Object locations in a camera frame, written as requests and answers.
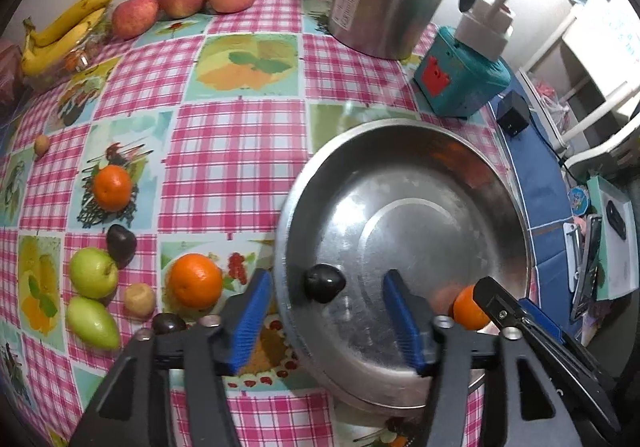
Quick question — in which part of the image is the small round blue badge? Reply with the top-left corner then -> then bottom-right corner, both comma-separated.
569,186 -> 592,215

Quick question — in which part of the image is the oval green jujube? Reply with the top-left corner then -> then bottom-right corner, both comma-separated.
66,296 -> 122,352

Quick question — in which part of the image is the yellow banana bunch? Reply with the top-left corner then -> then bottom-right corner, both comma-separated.
21,0 -> 119,78

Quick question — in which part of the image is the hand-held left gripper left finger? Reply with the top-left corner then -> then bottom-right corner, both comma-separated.
69,269 -> 275,447

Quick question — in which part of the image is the stainless steel bowl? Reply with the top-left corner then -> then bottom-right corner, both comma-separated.
274,121 -> 532,415

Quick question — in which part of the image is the black power adapter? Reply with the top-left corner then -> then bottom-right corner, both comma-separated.
496,92 -> 530,135

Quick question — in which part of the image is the orange mandarin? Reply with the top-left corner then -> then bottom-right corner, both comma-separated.
166,253 -> 224,310
452,284 -> 493,332
93,165 -> 133,210

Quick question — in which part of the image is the green white box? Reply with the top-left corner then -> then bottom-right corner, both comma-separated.
586,174 -> 640,300

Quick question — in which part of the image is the round green jujube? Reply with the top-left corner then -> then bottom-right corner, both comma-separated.
68,248 -> 119,300

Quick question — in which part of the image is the clear glass dish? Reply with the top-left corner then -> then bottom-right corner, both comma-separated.
25,7 -> 113,90

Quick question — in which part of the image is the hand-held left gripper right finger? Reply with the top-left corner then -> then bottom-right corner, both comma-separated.
382,269 -> 586,447

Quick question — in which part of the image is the dark purple plum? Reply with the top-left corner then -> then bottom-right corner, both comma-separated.
306,264 -> 347,303
151,312 -> 188,335
106,224 -> 137,270

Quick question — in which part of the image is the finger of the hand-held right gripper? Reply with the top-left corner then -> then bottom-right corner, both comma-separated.
472,277 -> 531,334
517,298 -> 576,349

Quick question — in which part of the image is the black cable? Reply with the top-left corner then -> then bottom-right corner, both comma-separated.
527,112 -> 583,182

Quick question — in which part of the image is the white wooden rack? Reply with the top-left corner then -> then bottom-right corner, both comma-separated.
520,0 -> 640,162

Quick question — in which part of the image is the teal box device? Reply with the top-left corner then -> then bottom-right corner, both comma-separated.
412,25 -> 512,118

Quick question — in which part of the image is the blue cloth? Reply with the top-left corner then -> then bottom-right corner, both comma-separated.
487,72 -> 581,343

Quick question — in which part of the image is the red patterned bag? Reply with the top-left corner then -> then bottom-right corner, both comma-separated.
0,39 -> 26,108

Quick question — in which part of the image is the pink plastic bag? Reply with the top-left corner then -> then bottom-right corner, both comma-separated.
530,77 -> 571,132

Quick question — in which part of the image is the silver clip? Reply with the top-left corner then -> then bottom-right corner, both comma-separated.
562,222 -> 582,285

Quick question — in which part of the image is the pink checked tablecloth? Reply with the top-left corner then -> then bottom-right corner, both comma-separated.
0,0 -> 538,447

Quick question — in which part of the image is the black phone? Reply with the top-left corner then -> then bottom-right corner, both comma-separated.
570,213 -> 603,320

